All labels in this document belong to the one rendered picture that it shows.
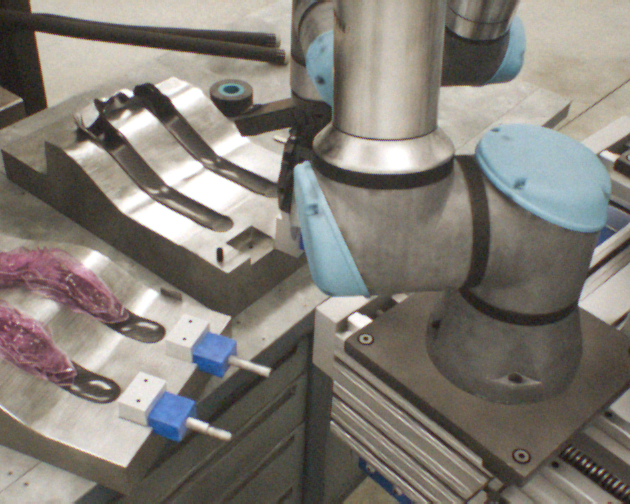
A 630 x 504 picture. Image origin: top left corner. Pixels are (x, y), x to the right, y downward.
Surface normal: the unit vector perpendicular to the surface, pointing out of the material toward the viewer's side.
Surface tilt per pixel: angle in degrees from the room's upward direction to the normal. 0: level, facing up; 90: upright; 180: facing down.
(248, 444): 90
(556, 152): 8
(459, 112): 0
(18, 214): 0
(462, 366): 72
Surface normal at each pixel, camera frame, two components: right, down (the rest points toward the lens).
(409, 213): 0.35, 0.44
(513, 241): 0.16, 0.35
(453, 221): 0.14, 0.04
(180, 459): 0.77, 0.43
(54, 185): -0.64, 0.47
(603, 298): 0.04, -0.77
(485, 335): -0.52, 0.26
